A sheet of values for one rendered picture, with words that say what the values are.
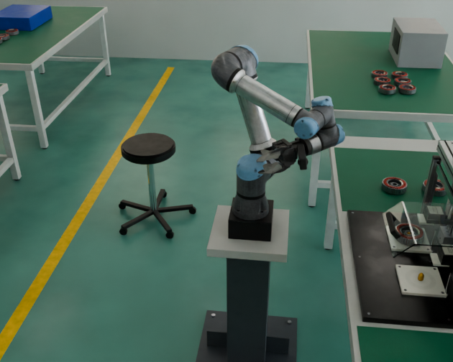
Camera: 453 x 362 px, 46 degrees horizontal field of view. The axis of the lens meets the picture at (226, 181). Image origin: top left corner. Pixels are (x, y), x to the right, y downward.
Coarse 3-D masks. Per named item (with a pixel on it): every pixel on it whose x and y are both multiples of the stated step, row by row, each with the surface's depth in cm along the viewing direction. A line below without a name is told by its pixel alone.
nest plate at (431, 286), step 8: (400, 272) 194; (408, 272) 194; (416, 272) 194; (424, 272) 194; (432, 272) 194; (400, 280) 190; (408, 280) 190; (416, 280) 190; (424, 280) 190; (432, 280) 190; (440, 280) 190; (408, 288) 186; (416, 288) 186; (424, 288) 186; (432, 288) 186; (440, 288) 186; (432, 296) 184; (440, 296) 184
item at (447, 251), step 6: (438, 252) 186; (444, 252) 182; (450, 252) 182; (432, 258) 185; (438, 258) 185; (444, 258) 181; (450, 258) 180; (438, 264) 183; (444, 264) 182; (450, 264) 182
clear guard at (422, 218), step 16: (400, 208) 180; (416, 208) 179; (432, 208) 179; (448, 208) 179; (400, 224) 174; (416, 224) 171; (432, 224) 171; (448, 224) 171; (400, 240) 169; (416, 240) 164; (432, 240) 164; (448, 240) 164
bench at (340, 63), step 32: (320, 32) 477; (352, 32) 477; (384, 32) 476; (320, 64) 403; (352, 64) 402; (384, 64) 402; (448, 64) 401; (352, 96) 347; (384, 96) 347; (416, 96) 347; (448, 96) 346
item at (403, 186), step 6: (384, 180) 248; (390, 180) 250; (396, 180) 250; (402, 180) 248; (384, 186) 246; (390, 186) 244; (396, 186) 247; (402, 186) 244; (390, 192) 244; (396, 192) 244; (402, 192) 244
